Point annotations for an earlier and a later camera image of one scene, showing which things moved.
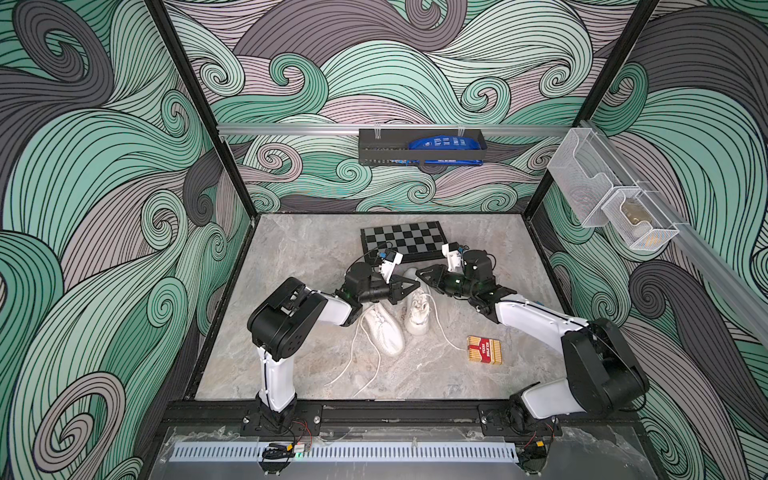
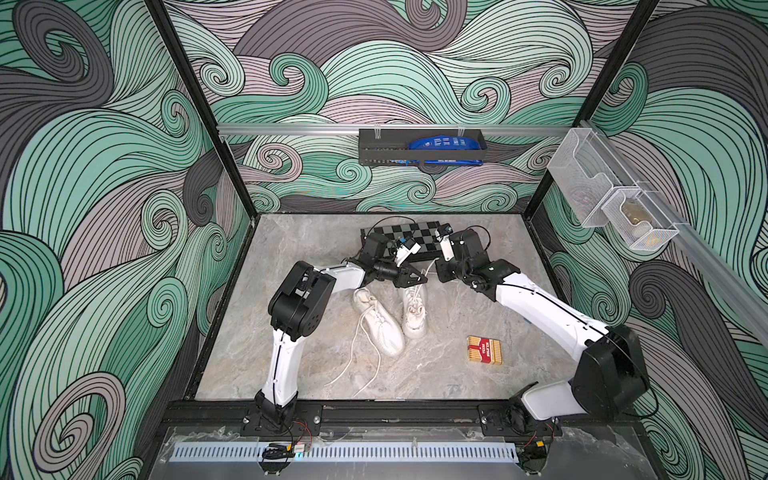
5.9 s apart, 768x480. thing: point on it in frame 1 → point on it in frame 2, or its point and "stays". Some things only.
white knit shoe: x=418 y=314 stays
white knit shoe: x=385 y=329 stays
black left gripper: x=394 y=289 → x=403 y=282
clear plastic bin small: x=637 y=220 stays
